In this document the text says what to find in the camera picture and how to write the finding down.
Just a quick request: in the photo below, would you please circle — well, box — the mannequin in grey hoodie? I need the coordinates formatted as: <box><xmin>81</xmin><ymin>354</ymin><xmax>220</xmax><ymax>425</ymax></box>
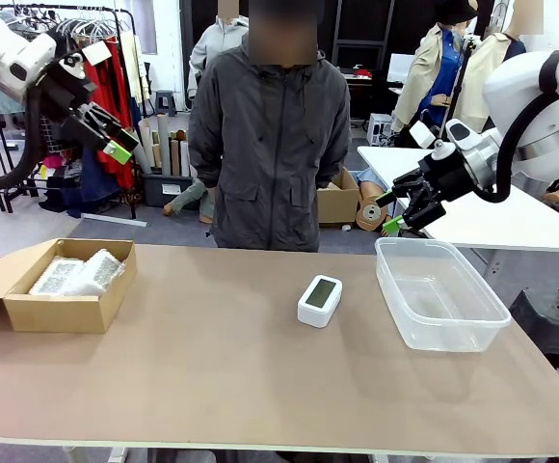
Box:
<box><xmin>187</xmin><ymin>16</ymin><xmax>252</xmax><ymax>100</ymax></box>

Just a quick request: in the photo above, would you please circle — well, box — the bubble-wrapped white clock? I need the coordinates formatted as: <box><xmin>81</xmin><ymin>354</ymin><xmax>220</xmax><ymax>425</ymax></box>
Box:
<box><xmin>28</xmin><ymin>258</ymin><xmax>87</xmax><ymax>296</ymax></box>

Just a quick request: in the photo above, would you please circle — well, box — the mannequin in beige cape, navy shirt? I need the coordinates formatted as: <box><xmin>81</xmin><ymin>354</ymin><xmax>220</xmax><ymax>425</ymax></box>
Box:
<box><xmin>457</xmin><ymin>28</ymin><xmax>526</xmax><ymax>134</ymax></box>

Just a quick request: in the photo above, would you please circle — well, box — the unwrapped white digital clock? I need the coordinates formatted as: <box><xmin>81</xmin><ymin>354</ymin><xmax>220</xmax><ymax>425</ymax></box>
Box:
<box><xmin>297</xmin><ymin>274</ymin><xmax>344</xmax><ymax>329</ymax></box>

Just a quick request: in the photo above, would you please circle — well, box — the grey storage bin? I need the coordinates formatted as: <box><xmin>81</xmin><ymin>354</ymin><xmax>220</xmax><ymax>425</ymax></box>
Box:
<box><xmin>142</xmin><ymin>172</ymin><xmax>199</xmax><ymax>208</ymax></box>

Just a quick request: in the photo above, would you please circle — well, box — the black clothes rack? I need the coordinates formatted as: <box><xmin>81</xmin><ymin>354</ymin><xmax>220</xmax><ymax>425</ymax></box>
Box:
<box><xmin>0</xmin><ymin>3</ymin><xmax>148</xmax><ymax>227</ymax></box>

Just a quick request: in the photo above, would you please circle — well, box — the white display panel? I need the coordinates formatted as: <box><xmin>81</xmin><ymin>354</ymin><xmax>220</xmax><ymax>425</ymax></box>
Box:
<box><xmin>387</xmin><ymin>53</ymin><xmax>418</xmax><ymax>83</ymax></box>

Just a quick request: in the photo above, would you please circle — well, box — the red hanging garment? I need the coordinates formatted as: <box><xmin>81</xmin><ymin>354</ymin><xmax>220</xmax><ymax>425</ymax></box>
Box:
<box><xmin>86</xmin><ymin>36</ymin><xmax>136</xmax><ymax>192</ymax></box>

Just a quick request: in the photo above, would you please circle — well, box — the open cardboard carton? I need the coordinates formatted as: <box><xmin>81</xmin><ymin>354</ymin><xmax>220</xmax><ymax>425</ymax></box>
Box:
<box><xmin>317</xmin><ymin>168</ymin><xmax>360</xmax><ymax>228</ymax></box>

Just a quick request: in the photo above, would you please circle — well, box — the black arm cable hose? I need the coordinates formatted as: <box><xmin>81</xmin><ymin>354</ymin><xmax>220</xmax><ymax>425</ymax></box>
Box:
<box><xmin>0</xmin><ymin>71</ymin><xmax>54</xmax><ymax>194</ymax></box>
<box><xmin>471</xmin><ymin>47</ymin><xmax>559</xmax><ymax>204</ymax></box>

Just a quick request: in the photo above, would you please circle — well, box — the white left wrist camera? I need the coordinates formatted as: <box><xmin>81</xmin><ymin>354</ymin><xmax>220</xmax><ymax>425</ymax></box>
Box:
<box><xmin>82</xmin><ymin>41</ymin><xmax>113</xmax><ymax>67</ymax></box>

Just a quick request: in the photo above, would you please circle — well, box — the clear plastic container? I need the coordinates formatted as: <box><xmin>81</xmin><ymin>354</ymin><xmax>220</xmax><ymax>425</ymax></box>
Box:
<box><xmin>374</xmin><ymin>235</ymin><xmax>513</xmax><ymax>353</ymax></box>

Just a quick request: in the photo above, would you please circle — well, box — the grey step stool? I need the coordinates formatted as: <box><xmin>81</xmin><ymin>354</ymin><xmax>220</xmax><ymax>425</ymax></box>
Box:
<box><xmin>153</xmin><ymin>90</ymin><xmax>177</xmax><ymax>117</ymax></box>

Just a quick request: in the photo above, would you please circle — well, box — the brown cardboard box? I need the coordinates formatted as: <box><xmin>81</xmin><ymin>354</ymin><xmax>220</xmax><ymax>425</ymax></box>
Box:
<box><xmin>0</xmin><ymin>237</ymin><xmax>139</xmax><ymax>335</ymax></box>

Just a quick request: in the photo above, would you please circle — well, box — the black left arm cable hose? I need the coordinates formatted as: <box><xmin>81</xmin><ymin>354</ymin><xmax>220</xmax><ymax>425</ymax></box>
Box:
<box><xmin>0</xmin><ymin>71</ymin><xmax>54</xmax><ymax>194</ymax></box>

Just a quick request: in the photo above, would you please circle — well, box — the bubble-wrapped clock with wrap tail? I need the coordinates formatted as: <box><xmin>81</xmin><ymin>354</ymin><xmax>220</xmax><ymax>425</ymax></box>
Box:
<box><xmin>65</xmin><ymin>248</ymin><xmax>127</xmax><ymax>297</ymax></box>

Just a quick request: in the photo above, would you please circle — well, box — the tall grey paper roll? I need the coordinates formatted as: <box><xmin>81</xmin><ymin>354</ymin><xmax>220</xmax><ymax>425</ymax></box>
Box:
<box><xmin>157</xmin><ymin>114</ymin><xmax>172</xmax><ymax>177</ymax></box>

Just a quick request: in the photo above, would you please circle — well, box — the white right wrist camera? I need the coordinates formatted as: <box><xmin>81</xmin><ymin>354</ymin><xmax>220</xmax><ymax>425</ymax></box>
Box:
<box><xmin>409</xmin><ymin>120</ymin><xmax>438</xmax><ymax>149</ymax></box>

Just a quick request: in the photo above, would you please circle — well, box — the white table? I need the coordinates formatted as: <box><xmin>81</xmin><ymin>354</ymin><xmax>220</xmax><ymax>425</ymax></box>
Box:
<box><xmin>356</xmin><ymin>144</ymin><xmax>559</xmax><ymax>255</ymax></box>

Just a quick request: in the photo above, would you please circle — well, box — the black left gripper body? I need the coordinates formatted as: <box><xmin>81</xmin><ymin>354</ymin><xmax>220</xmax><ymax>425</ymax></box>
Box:
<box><xmin>36</xmin><ymin>62</ymin><xmax>98</xmax><ymax>124</ymax></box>

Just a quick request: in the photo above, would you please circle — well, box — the mannequin in green-grey shirt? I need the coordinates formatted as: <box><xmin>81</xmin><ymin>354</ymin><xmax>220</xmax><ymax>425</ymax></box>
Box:
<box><xmin>163</xmin><ymin>177</ymin><xmax>219</xmax><ymax>226</ymax></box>

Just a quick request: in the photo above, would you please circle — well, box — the mannequin in beige coat, black hat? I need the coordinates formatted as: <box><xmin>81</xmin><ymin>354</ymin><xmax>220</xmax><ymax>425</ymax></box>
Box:
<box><xmin>392</xmin><ymin>0</ymin><xmax>468</xmax><ymax>136</ymax></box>

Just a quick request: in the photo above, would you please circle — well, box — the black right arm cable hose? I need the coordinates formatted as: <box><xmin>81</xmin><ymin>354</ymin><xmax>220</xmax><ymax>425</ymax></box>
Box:
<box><xmin>471</xmin><ymin>47</ymin><xmax>559</xmax><ymax>204</ymax></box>

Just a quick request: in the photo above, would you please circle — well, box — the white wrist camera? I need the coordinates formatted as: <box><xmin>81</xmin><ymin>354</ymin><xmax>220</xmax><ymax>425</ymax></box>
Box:
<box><xmin>82</xmin><ymin>41</ymin><xmax>113</xmax><ymax>67</ymax></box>
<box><xmin>409</xmin><ymin>120</ymin><xmax>438</xmax><ymax>149</ymax></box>

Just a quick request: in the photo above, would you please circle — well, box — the person in dark jacket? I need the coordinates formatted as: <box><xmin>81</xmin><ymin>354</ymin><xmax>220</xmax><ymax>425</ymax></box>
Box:
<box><xmin>187</xmin><ymin>0</ymin><xmax>353</xmax><ymax>253</ymax></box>

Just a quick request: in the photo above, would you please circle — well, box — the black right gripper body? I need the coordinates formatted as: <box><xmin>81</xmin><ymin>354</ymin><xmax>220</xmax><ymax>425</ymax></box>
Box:
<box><xmin>418</xmin><ymin>144</ymin><xmax>478</xmax><ymax>204</ymax></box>

